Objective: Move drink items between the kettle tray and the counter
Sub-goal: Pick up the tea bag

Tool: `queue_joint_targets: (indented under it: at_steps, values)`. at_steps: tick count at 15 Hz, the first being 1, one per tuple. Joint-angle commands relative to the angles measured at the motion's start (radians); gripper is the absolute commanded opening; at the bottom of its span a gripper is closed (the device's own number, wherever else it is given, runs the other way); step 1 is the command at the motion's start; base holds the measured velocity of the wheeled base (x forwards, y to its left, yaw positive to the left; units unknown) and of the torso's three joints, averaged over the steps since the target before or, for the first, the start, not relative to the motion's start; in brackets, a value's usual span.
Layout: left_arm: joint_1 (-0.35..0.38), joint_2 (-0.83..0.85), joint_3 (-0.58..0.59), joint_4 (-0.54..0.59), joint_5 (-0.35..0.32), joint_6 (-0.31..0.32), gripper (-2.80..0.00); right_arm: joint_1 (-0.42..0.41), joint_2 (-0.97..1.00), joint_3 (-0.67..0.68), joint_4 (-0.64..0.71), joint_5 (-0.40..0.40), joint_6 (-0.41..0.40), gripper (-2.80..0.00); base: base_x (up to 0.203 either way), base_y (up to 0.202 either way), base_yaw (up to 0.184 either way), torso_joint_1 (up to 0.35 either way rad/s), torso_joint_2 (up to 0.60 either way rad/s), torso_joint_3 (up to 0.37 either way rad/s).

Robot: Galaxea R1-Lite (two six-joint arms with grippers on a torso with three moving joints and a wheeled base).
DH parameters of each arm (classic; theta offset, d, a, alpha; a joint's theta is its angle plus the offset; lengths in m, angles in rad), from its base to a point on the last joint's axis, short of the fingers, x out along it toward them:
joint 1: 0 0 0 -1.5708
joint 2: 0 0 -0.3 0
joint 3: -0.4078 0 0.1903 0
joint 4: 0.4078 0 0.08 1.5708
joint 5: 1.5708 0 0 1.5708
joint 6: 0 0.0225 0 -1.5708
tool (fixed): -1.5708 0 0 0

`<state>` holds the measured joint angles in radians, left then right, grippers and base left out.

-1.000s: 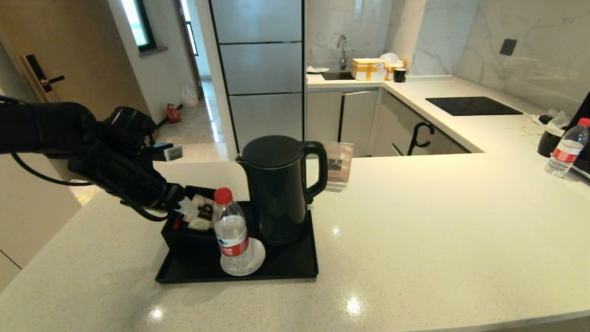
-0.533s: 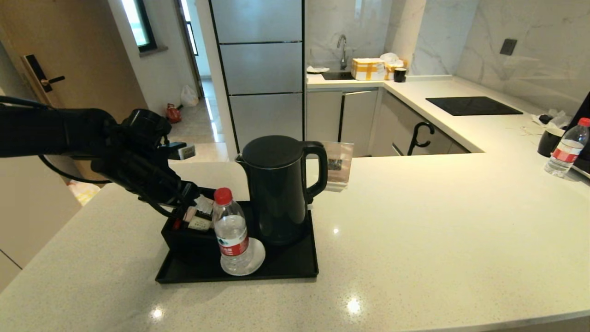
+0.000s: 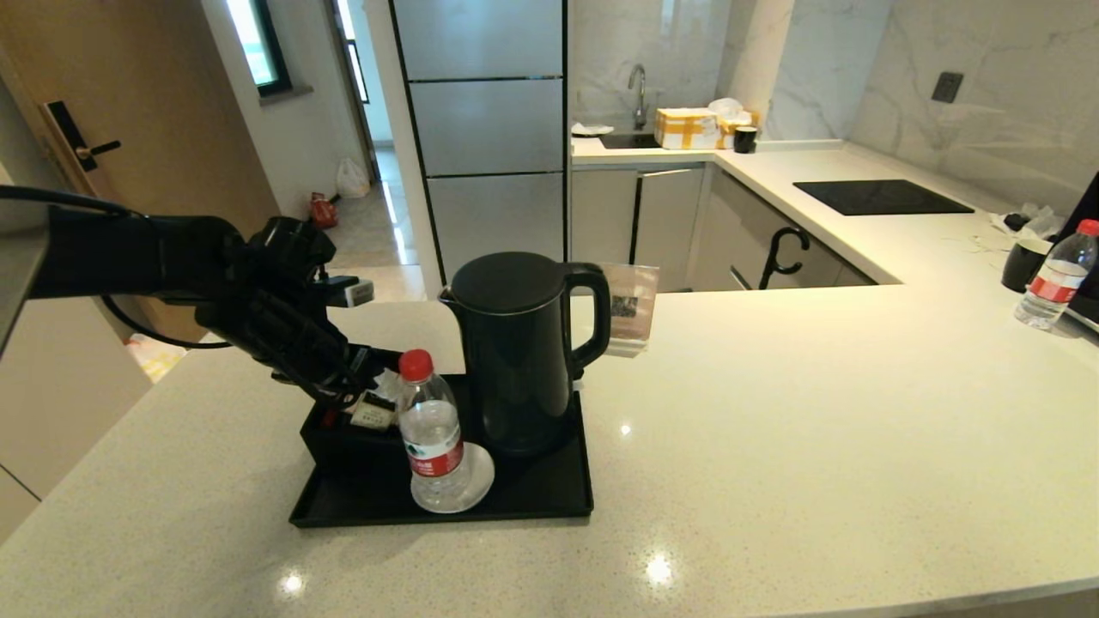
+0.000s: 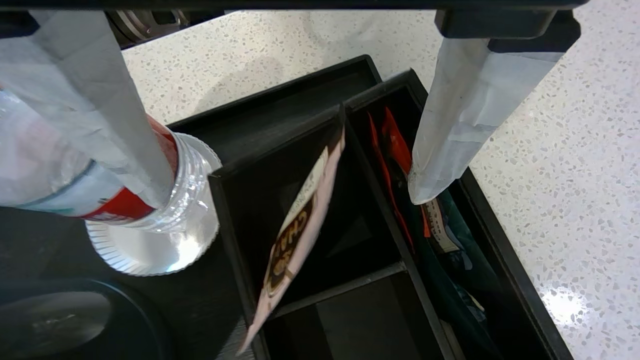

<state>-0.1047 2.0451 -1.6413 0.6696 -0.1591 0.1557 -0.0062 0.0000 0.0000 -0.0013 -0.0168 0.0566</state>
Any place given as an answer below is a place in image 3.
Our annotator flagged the crumpled clear wrapper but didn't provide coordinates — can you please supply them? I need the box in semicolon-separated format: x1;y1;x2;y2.
989;203;1066;241

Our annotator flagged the black mug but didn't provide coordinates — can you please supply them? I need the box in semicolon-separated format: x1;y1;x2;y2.
1000;238;1053;294

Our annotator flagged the grey kitchen base cabinet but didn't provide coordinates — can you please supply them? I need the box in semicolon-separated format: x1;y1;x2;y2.
570;163;877;293

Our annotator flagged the black rectangular serving tray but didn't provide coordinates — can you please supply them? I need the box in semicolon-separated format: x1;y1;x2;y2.
289;371;595;528

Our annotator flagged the yellow white plastic bag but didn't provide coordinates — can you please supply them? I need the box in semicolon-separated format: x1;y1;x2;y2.
127;333;189;384

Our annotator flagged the brown wooden door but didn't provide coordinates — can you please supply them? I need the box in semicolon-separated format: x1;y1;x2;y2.
0;0;297;344

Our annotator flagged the black electric kettle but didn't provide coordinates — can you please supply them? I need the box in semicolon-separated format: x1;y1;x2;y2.
440;251;612;457

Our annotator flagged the white round saucer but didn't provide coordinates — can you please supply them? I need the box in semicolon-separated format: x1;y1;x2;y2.
410;442;496;514

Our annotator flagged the black compartment organizer box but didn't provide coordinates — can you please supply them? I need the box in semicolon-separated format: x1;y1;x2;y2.
300;348;415;482

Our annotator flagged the black door lock handle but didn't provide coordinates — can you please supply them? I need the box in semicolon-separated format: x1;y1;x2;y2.
41;100;122;203

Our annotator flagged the black framed window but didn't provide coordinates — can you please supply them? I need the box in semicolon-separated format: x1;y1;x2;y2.
225;0;294;98

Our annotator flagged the cardboard box yellow tape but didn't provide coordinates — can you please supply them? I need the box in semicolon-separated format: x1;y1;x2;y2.
654;107;720;151

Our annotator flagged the chrome faucet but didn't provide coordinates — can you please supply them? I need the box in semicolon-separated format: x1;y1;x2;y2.
628;64;649;130

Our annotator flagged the clear water bottle red cap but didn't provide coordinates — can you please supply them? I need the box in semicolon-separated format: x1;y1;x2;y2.
1013;219;1099;330
397;348;473;509

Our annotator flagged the acrylic QR code sign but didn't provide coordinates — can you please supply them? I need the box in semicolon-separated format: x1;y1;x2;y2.
597;262;660;358

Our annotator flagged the black induction cooktop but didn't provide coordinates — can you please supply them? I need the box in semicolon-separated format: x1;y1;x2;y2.
792;179;975;216

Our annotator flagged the pink black tea packet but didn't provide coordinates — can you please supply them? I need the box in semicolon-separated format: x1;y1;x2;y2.
348;369;404;430

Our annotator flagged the small box yellow tape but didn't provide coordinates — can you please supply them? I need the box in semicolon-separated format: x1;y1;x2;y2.
717;112;762;150

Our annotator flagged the grey refrigerator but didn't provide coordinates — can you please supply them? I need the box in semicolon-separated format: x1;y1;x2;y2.
391;0;570;287

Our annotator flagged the black curved hook handle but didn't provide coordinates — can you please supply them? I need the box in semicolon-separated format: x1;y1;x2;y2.
759;226;811;291

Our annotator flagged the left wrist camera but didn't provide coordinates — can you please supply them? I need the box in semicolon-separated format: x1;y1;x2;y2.
319;273;376;309

